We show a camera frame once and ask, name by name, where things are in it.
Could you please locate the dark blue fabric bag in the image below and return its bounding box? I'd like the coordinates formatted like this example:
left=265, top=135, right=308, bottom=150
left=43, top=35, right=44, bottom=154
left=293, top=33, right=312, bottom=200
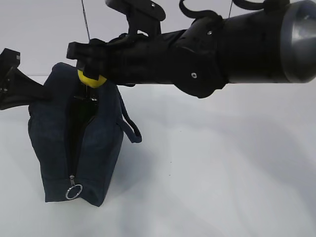
left=28, top=62, right=142, bottom=207

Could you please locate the silver zipper pull ring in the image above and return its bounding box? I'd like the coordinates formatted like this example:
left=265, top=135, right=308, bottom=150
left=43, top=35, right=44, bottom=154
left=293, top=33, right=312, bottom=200
left=65, top=174, right=82, bottom=199

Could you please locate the yellow lemon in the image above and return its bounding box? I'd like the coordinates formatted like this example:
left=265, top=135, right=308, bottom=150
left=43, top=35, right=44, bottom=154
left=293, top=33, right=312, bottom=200
left=77, top=70, right=107, bottom=89

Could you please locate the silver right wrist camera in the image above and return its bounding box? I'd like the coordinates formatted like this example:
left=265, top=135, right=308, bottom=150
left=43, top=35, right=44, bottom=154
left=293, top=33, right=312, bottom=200
left=105, top=0, right=166, bottom=38

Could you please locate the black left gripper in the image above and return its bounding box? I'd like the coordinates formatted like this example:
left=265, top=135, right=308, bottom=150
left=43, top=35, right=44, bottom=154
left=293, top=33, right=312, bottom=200
left=0, top=48, right=52, bottom=111

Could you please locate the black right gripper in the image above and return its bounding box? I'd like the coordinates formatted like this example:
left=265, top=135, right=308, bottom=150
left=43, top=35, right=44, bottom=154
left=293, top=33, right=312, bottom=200
left=66, top=33, right=173, bottom=86

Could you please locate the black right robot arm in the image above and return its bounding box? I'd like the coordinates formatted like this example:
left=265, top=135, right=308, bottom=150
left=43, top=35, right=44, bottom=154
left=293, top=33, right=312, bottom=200
left=67, top=0, right=316, bottom=98

